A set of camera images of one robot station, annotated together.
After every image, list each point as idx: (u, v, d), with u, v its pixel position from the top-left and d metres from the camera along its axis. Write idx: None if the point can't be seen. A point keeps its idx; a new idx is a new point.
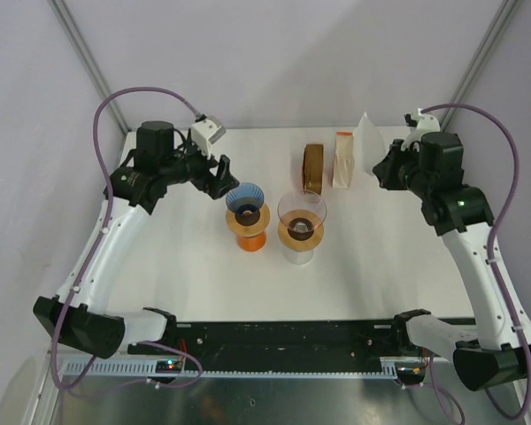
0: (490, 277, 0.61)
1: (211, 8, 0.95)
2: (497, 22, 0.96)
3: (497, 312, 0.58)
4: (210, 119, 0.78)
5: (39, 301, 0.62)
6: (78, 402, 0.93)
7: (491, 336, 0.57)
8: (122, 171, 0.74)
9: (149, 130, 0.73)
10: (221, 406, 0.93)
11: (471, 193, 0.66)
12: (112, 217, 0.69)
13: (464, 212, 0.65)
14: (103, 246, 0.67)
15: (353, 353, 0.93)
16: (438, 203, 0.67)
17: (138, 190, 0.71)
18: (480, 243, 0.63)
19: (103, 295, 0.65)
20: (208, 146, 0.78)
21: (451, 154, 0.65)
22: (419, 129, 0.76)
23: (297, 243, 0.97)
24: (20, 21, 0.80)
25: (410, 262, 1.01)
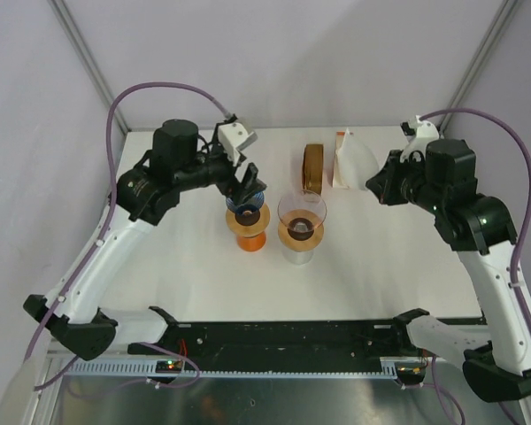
0: (513, 301, 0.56)
1: (212, 7, 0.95)
2: (498, 24, 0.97)
3: (520, 338, 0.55)
4: (241, 122, 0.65)
5: (30, 297, 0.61)
6: (78, 403, 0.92)
7: (510, 361, 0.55)
8: (134, 172, 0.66)
9: (166, 135, 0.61)
10: (222, 406, 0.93)
11: (493, 205, 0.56)
12: (109, 228, 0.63)
13: (485, 231, 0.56)
14: (95, 258, 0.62)
15: (353, 353, 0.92)
16: (456, 219, 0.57)
17: (141, 203, 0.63)
18: (503, 264, 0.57)
19: (88, 307, 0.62)
20: (234, 155, 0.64)
21: (464, 163, 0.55)
22: (419, 138, 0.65)
23: (296, 243, 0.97)
24: (20, 22, 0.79)
25: (409, 262, 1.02)
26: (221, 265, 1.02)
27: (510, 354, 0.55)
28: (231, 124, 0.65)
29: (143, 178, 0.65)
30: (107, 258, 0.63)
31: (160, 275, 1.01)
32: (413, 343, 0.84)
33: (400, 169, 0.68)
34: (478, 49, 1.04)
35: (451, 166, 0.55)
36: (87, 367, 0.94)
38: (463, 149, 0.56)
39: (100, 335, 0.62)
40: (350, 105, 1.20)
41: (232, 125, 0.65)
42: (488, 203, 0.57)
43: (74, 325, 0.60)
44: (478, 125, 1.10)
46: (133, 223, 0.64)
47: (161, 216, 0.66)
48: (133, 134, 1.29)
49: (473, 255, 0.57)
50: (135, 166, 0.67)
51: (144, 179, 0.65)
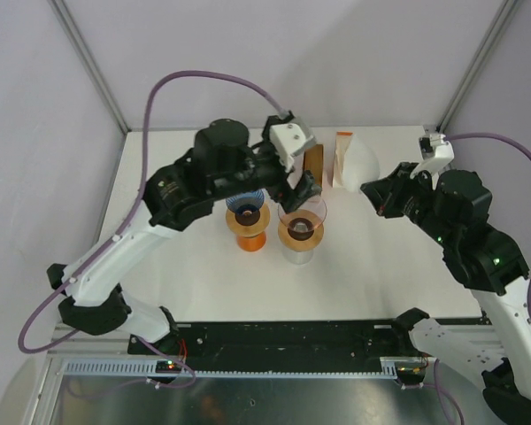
0: None
1: (212, 7, 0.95)
2: (498, 24, 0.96)
3: None
4: (298, 123, 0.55)
5: (56, 265, 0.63)
6: (78, 402, 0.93)
7: None
8: (172, 169, 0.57)
9: (209, 141, 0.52)
10: (222, 406, 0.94)
11: (505, 243, 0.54)
12: (128, 226, 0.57)
13: (498, 272, 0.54)
14: (109, 251, 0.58)
15: (353, 353, 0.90)
16: (469, 258, 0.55)
17: (165, 209, 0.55)
18: (519, 301, 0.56)
19: (96, 295, 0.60)
20: (287, 161, 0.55)
21: (481, 204, 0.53)
22: (434, 160, 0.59)
23: (297, 243, 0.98)
24: (20, 22, 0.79)
25: (408, 262, 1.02)
26: (221, 266, 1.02)
27: None
28: (286, 124, 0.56)
29: (176, 180, 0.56)
30: (121, 256, 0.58)
31: (160, 275, 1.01)
32: (418, 348, 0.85)
33: (408, 186, 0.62)
34: (478, 48, 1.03)
35: (470, 208, 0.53)
36: (86, 367, 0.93)
38: (478, 188, 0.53)
39: (107, 320, 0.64)
40: (350, 105, 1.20)
41: (287, 125, 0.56)
42: (501, 238, 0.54)
43: (79, 307, 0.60)
44: (479, 124, 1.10)
46: (153, 227, 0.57)
47: (187, 224, 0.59)
48: (133, 134, 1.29)
49: (489, 295, 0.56)
50: (176, 162, 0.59)
51: (178, 180, 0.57)
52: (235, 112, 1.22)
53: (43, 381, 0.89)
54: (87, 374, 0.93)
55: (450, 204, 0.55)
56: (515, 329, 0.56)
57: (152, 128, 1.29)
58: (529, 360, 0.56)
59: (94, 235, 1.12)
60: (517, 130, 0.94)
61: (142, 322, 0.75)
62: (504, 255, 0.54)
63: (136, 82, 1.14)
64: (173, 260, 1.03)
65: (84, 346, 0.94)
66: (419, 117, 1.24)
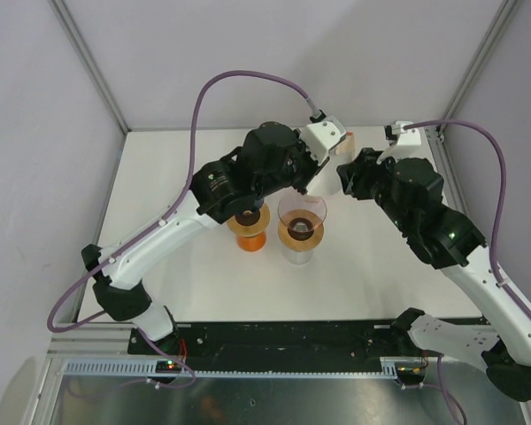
0: (505, 298, 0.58)
1: (211, 7, 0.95)
2: (498, 24, 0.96)
3: (527, 331, 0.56)
4: (332, 122, 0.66)
5: (90, 246, 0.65)
6: (77, 402, 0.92)
7: (528, 358, 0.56)
8: (218, 165, 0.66)
9: (261, 141, 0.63)
10: (221, 406, 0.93)
11: (460, 220, 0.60)
12: (175, 212, 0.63)
13: (457, 245, 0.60)
14: (153, 235, 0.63)
15: (353, 353, 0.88)
16: (430, 239, 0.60)
17: (213, 199, 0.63)
18: (484, 268, 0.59)
19: (132, 277, 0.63)
20: (323, 153, 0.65)
21: (435, 189, 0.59)
22: (398, 147, 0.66)
23: (297, 243, 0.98)
24: (20, 21, 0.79)
25: (410, 261, 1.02)
26: (221, 266, 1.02)
27: (525, 351, 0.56)
28: (321, 123, 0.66)
29: (224, 174, 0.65)
30: (164, 240, 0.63)
31: (161, 275, 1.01)
32: (419, 345, 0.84)
33: (374, 170, 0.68)
34: (478, 49, 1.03)
35: (424, 192, 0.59)
36: (86, 367, 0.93)
38: (432, 173, 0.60)
39: (133, 303, 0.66)
40: (350, 106, 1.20)
41: (321, 124, 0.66)
42: (455, 216, 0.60)
43: (113, 289, 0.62)
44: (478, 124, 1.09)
46: (199, 215, 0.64)
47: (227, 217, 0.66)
48: (133, 134, 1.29)
49: (456, 268, 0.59)
50: (221, 160, 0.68)
51: (225, 174, 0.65)
52: (234, 112, 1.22)
53: (44, 381, 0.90)
54: (85, 374, 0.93)
55: (409, 191, 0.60)
56: (488, 297, 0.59)
57: (151, 128, 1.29)
58: (511, 324, 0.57)
59: (94, 235, 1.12)
60: (516, 129, 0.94)
61: (147, 316, 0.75)
62: (459, 228, 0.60)
63: (136, 81, 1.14)
64: (173, 260, 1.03)
65: (84, 346, 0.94)
66: (418, 117, 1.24)
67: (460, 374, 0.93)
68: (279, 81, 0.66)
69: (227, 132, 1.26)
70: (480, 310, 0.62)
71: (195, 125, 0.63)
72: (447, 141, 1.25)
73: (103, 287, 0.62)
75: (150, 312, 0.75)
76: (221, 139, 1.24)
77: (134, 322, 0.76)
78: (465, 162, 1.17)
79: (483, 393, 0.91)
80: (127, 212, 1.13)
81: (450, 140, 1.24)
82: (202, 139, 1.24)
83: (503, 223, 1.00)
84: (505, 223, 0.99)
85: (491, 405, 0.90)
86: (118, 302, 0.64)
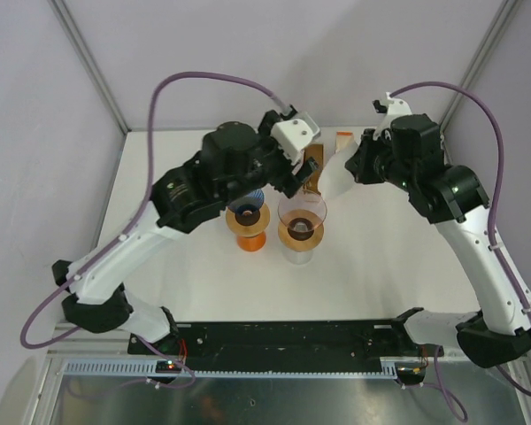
0: (494, 263, 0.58)
1: (211, 7, 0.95)
2: (498, 24, 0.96)
3: (508, 299, 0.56)
4: (303, 119, 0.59)
5: (59, 262, 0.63)
6: (78, 402, 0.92)
7: (503, 323, 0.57)
8: (180, 171, 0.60)
9: (218, 145, 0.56)
10: (221, 406, 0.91)
11: (466, 176, 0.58)
12: (136, 225, 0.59)
13: (458, 200, 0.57)
14: (116, 250, 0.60)
15: (353, 353, 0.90)
16: (430, 191, 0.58)
17: (173, 211, 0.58)
18: (480, 228, 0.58)
19: (101, 292, 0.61)
20: (295, 153, 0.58)
21: (429, 135, 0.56)
22: (391, 116, 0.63)
23: (297, 243, 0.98)
24: (20, 20, 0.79)
25: (410, 259, 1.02)
26: (222, 265, 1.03)
27: (500, 316, 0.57)
28: (291, 121, 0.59)
29: (185, 182, 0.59)
30: (128, 254, 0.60)
31: (161, 275, 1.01)
32: (417, 341, 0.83)
33: (373, 148, 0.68)
34: (479, 49, 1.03)
35: (416, 137, 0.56)
36: (86, 367, 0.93)
38: (427, 122, 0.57)
39: (108, 317, 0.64)
40: (349, 106, 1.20)
41: (292, 122, 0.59)
42: (458, 171, 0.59)
43: (83, 305, 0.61)
44: (478, 124, 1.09)
46: (159, 227, 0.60)
47: (192, 227, 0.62)
48: (133, 134, 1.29)
49: (451, 224, 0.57)
50: (184, 165, 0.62)
51: (186, 181, 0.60)
52: (234, 112, 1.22)
53: (44, 381, 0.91)
54: (84, 374, 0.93)
55: (402, 140, 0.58)
56: (478, 258, 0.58)
57: (152, 128, 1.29)
58: (495, 290, 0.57)
59: (94, 235, 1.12)
60: (516, 128, 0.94)
61: (141, 322, 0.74)
62: (464, 185, 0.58)
63: (135, 82, 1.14)
64: (173, 259, 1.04)
65: (85, 345, 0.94)
66: None
67: (460, 374, 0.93)
68: (231, 80, 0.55)
69: None
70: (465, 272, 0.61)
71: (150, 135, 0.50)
72: (447, 141, 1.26)
73: (72, 304, 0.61)
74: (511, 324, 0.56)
75: (142, 320, 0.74)
76: None
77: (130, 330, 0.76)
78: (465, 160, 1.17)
79: (485, 393, 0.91)
80: (127, 212, 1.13)
81: (450, 139, 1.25)
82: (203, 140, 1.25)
83: (504, 222, 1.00)
84: (506, 222, 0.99)
85: (493, 405, 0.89)
86: (90, 317, 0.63)
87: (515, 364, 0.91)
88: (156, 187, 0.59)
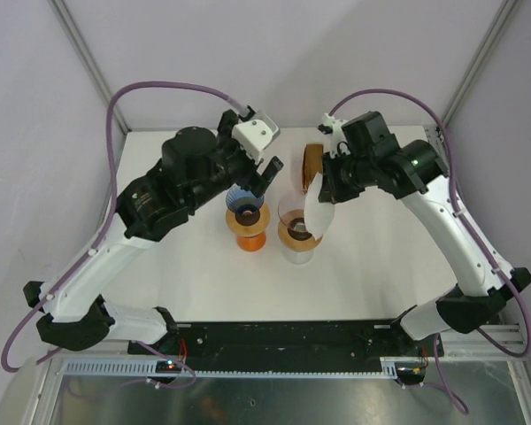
0: (459, 228, 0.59)
1: (211, 8, 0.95)
2: (497, 24, 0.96)
3: (478, 261, 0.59)
4: (261, 119, 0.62)
5: (31, 282, 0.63)
6: (78, 402, 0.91)
7: (476, 285, 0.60)
8: (142, 181, 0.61)
9: (176, 151, 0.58)
10: (223, 406, 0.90)
11: (424, 150, 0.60)
12: (104, 239, 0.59)
13: (419, 173, 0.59)
14: (86, 266, 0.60)
15: (353, 353, 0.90)
16: (391, 167, 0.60)
17: (139, 220, 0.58)
18: (443, 197, 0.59)
19: (75, 309, 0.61)
20: (257, 153, 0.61)
21: (374, 122, 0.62)
22: (337, 133, 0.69)
23: (296, 243, 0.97)
24: (21, 21, 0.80)
25: (409, 259, 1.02)
26: (221, 265, 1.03)
27: (473, 279, 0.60)
28: (250, 121, 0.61)
29: (150, 190, 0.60)
30: (99, 269, 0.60)
31: (161, 275, 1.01)
32: (417, 337, 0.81)
33: (334, 165, 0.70)
34: (478, 49, 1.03)
35: (363, 127, 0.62)
36: (86, 367, 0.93)
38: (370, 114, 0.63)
39: (87, 333, 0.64)
40: (348, 106, 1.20)
41: (250, 122, 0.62)
42: (414, 145, 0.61)
43: (58, 323, 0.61)
44: (478, 125, 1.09)
46: (128, 239, 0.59)
47: (162, 235, 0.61)
48: (133, 134, 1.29)
49: (415, 197, 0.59)
50: (148, 174, 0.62)
51: (151, 190, 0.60)
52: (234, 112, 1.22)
53: (44, 381, 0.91)
54: (84, 373, 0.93)
55: (355, 133, 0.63)
56: (444, 225, 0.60)
57: (152, 128, 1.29)
58: (464, 255, 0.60)
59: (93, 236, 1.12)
60: (515, 129, 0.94)
61: (132, 328, 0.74)
62: (421, 159, 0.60)
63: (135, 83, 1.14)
64: (173, 259, 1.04)
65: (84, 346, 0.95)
66: (417, 118, 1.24)
67: (460, 374, 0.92)
68: (188, 88, 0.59)
69: None
70: (436, 242, 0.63)
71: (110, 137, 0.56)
72: (447, 141, 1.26)
73: (48, 323, 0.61)
74: (484, 284, 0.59)
75: (133, 325, 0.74)
76: None
77: (124, 336, 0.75)
78: (465, 160, 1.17)
79: (486, 393, 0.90)
80: None
81: (450, 140, 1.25)
82: None
83: (504, 222, 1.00)
84: (507, 222, 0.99)
85: (495, 405, 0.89)
86: (69, 335, 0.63)
87: (515, 364, 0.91)
88: (121, 198, 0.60)
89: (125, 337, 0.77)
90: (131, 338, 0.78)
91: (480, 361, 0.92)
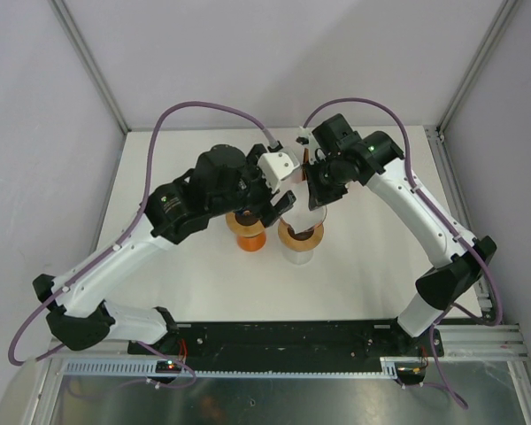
0: (418, 202, 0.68)
1: (211, 7, 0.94)
2: (498, 24, 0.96)
3: (438, 231, 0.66)
4: (287, 154, 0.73)
5: (42, 276, 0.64)
6: (78, 402, 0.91)
7: (441, 254, 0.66)
8: (171, 187, 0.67)
9: (212, 163, 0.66)
10: (222, 406, 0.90)
11: (381, 141, 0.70)
12: (130, 236, 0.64)
13: (376, 158, 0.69)
14: (107, 260, 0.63)
15: (353, 353, 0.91)
16: (353, 157, 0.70)
17: (167, 221, 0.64)
18: (400, 177, 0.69)
19: (88, 304, 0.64)
20: (275, 182, 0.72)
21: (334, 121, 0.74)
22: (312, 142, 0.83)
23: (297, 243, 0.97)
24: (20, 20, 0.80)
25: (410, 259, 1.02)
26: (221, 265, 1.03)
27: (437, 247, 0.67)
28: (277, 154, 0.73)
29: (177, 197, 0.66)
30: (119, 266, 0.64)
31: (161, 274, 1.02)
32: (412, 333, 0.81)
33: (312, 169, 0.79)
34: (479, 48, 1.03)
35: (327, 127, 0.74)
36: (86, 367, 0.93)
38: (333, 117, 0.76)
39: (89, 332, 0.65)
40: (349, 107, 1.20)
41: (278, 155, 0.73)
42: (373, 136, 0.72)
43: (69, 317, 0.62)
44: (478, 125, 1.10)
46: (153, 237, 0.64)
47: (182, 237, 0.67)
48: (133, 134, 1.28)
49: (375, 180, 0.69)
50: (173, 181, 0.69)
51: (178, 197, 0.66)
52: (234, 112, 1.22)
53: (44, 381, 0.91)
54: (84, 373, 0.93)
55: (323, 133, 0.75)
56: (404, 200, 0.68)
57: (152, 127, 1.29)
58: (426, 226, 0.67)
59: (94, 235, 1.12)
60: (515, 129, 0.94)
61: (132, 328, 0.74)
62: (379, 148, 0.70)
63: (136, 83, 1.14)
64: (172, 259, 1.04)
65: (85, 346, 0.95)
66: (418, 118, 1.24)
67: (460, 374, 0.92)
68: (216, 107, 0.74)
69: (226, 132, 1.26)
70: (406, 225, 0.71)
71: (153, 144, 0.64)
72: (447, 141, 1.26)
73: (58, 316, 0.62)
74: (447, 251, 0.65)
75: (133, 326, 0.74)
76: (221, 140, 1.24)
77: (124, 336, 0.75)
78: (465, 160, 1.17)
79: (486, 393, 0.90)
80: (127, 212, 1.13)
81: (450, 139, 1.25)
82: (203, 140, 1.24)
83: (504, 222, 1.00)
84: (506, 222, 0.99)
85: (495, 405, 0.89)
86: (73, 332, 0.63)
87: (515, 364, 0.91)
88: (151, 199, 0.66)
89: (126, 337, 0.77)
90: (131, 338, 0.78)
91: (480, 361, 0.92)
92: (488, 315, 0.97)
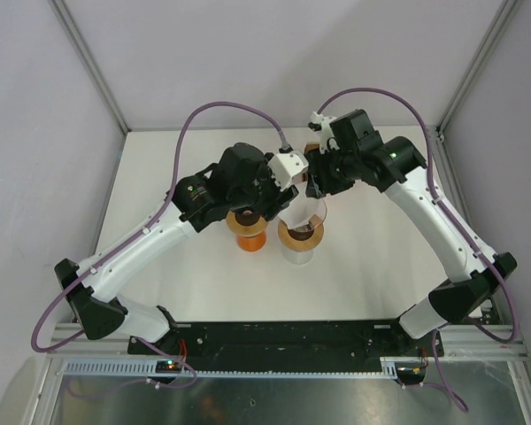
0: (439, 214, 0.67)
1: (210, 8, 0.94)
2: (498, 23, 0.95)
3: (459, 245, 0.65)
4: (297, 155, 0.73)
5: (65, 260, 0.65)
6: (78, 402, 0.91)
7: (460, 269, 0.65)
8: (195, 178, 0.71)
9: (235, 155, 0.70)
10: (222, 406, 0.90)
11: (404, 146, 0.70)
12: (158, 220, 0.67)
13: (398, 166, 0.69)
14: (135, 244, 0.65)
15: (353, 353, 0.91)
16: (373, 162, 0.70)
17: (194, 208, 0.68)
18: (422, 187, 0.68)
19: (112, 289, 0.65)
20: (287, 181, 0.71)
21: (358, 119, 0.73)
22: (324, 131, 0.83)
23: (296, 243, 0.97)
24: (20, 20, 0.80)
25: (408, 258, 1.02)
26: (221, 266, 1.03)
27: (457, 264, 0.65)
28: (288, 155, 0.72)
29: (202, 188, 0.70)
30: (147, 248, 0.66)
31: (161, 275, 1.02)
32: (413, 335, 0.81)
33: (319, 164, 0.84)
34: (479, 48, 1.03)
35: (350, 125, 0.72)
36: (86, 367, 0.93)
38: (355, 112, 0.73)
39: (106, 316, 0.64)
40: (347, 107, 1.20)
41: (289, 156, 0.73)
42: (396, 142, 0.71)
43: (95, 299, 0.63)
44: (478, 125, 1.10)
46: (181, 222, 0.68)
47: (206, 224, 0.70)
48: (132, 134, 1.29)
49: (396, 187, 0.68)
50: (196, 173, 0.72)
51: (203, 187, 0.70)
52: (234, 112, 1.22)
53: (44, 381, 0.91)
54: (84, 373, 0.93)
55: (342, 130, 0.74)
56: (423, 211, 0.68)
57: (151, 127, 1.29)
58: (447, 240, 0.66)
59: (94, 235, 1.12)
60: (515, 128, 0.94)
61: (135, 326, 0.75)
62: (402, 153, 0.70)
63: (136, 83, 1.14)
64: (173, 259, 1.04)
65: (85, 346, 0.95)
66: (418, 118, 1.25)
67: (461, 374, 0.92)
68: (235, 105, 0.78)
69: (226, 133, 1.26)
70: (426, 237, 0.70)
71: (180, 140, 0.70)
72: (446, 141, 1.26)
73: (86, 297, 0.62)
74: (466, 267, 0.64)
75: (136, 325, 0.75)
76: (221, 140, 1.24)
77: (128, 334, 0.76)
78: (465, 159, 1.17)
79: (486, 393, 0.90)
80: (127, 212, 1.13)
81: (450, 139, 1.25)
82: (203, 140, 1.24)
83: (504, 222, 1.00)
84: (506, 222, 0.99)
85: (495, 405, 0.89)
86: (93, 313, 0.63)
87: (515, 364, 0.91)
88: (180, 186, 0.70)
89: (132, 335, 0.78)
90: (134, 336, 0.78)
91: (480, 361, 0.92)
92: (488, 315, 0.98)
